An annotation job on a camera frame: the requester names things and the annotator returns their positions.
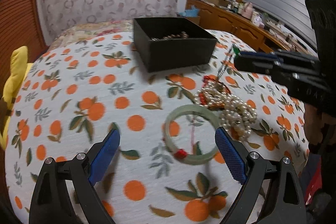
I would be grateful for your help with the green jade bangle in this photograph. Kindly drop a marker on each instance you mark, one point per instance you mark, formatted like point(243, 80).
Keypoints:
point(188, 133)

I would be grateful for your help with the yellow plush toy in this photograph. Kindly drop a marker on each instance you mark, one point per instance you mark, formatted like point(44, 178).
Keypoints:
point(19, 68)

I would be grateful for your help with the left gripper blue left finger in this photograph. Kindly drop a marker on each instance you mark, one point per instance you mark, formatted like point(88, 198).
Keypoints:
point(51, 201)

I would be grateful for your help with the pink thermos jug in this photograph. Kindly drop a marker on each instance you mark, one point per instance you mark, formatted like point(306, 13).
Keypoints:
point(247, 10)

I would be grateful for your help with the person's right hand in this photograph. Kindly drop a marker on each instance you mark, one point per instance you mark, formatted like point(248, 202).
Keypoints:
point(319, 129)

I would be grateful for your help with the black jewelry box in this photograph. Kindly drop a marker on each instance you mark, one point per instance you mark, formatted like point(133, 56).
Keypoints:
point(165, 43)

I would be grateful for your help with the brown louvered wardrobe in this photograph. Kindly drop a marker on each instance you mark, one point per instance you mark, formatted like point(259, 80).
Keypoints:
point(20, 26)

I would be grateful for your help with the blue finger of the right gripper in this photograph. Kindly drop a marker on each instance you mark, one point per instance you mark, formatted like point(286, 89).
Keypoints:
point(256, 54)
point(254, 64)

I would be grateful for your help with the tissue box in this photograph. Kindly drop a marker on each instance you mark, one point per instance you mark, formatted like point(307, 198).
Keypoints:
point(256, 19)

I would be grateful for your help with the wooden sideboard cabinet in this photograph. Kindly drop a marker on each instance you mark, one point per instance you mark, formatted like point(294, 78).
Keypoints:
point(214, 18)

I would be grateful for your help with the blue gift bag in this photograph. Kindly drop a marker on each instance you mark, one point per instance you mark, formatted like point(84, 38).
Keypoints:
point(192, 12)

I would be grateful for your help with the floral bed quilt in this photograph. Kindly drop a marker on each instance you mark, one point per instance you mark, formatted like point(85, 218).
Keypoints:
point(89, 31)

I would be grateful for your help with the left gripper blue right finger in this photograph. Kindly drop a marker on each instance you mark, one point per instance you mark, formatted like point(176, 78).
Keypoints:
point(284, 202)

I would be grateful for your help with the orange print tablecloth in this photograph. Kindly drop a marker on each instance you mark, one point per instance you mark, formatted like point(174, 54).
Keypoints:
point(73, 95)

